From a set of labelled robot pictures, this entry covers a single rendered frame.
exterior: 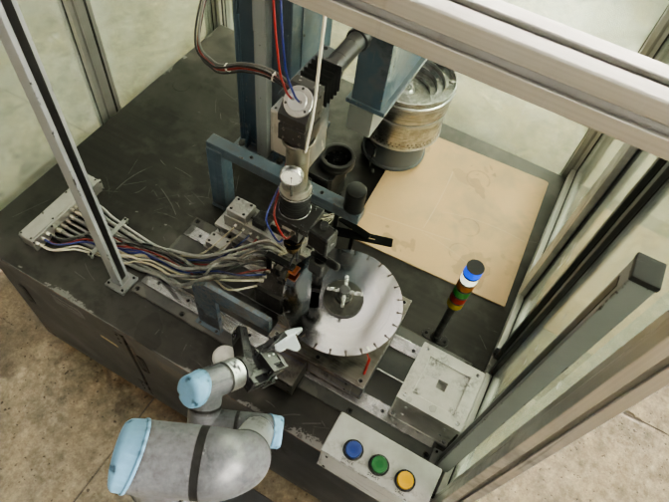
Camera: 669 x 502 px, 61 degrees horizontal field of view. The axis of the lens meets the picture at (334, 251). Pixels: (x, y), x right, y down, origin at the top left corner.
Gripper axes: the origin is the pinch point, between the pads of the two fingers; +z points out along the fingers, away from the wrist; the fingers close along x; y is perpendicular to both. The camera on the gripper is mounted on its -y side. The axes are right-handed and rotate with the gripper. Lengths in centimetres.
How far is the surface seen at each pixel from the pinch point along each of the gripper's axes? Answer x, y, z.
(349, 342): 11.7, 11.2, 6.2
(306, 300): 10.4, -5.3, 4.9
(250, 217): 6.2, -42.0, 15.8
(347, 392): -5.2, 18.0, 12.9
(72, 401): -107, -60, -1
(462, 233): 30, -2, 72
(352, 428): 1.0, 28.1, -1.6
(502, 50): 95, 27, -67
